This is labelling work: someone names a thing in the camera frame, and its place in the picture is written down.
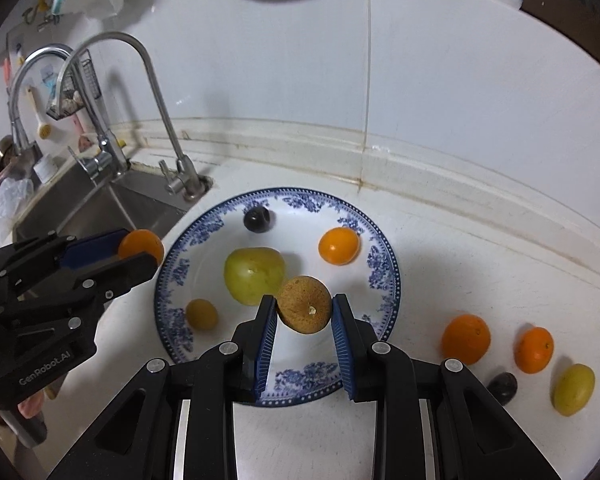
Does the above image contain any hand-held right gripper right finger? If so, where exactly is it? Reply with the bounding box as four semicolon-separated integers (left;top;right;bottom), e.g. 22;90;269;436
331;294;563;480

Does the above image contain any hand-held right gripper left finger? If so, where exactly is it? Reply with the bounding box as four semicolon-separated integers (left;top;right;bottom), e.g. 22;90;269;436
47;295;279;480

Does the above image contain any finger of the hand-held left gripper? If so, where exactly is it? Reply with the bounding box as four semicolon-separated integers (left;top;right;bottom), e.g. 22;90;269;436
59;228;131;271
82;252;159;306

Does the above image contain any orange mandarin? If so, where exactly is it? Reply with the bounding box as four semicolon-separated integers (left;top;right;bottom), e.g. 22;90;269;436
117;229;165;266
440;314;492;366
318;227;361;266
514;326;555;374

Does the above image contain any brown longan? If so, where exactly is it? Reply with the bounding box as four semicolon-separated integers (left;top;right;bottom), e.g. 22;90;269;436
277;276;332;334
185;298;219;331

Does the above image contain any blue patterned white plate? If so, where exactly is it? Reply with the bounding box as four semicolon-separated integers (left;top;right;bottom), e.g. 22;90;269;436
153;187;401;407

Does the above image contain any dark purple plum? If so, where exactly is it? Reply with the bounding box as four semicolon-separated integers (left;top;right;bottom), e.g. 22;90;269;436
487;372;519;406
243;205;272;234

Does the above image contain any person's left hand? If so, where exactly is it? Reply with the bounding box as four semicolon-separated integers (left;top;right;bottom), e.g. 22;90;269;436
17;393;46;419

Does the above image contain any stainless steel sink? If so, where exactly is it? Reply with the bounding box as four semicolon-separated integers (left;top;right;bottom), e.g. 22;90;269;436
12;160;191;246

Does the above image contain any clear plastic bag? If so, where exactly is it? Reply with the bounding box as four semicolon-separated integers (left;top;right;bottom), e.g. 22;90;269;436
0;177;34;241

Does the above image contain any small white cup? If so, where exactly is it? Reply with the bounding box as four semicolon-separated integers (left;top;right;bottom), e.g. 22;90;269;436
32;154;57;184

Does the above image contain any large chrome kitchen faucet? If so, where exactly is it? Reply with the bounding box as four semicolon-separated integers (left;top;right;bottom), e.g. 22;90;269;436
7;44;131;178

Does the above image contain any slim gooseneck chrome faucet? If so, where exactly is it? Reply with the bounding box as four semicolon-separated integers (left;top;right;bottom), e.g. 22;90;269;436
57;31;206;201

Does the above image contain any white yellow dish brush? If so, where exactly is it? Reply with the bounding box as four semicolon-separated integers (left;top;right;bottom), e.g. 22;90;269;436
26;87;52;141

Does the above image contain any black wire basket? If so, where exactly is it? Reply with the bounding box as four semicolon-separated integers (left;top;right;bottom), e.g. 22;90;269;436
46;60;102;121

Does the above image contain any bicycle shaped wall decoration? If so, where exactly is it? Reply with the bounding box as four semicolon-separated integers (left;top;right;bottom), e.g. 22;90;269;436
22;0;56;31

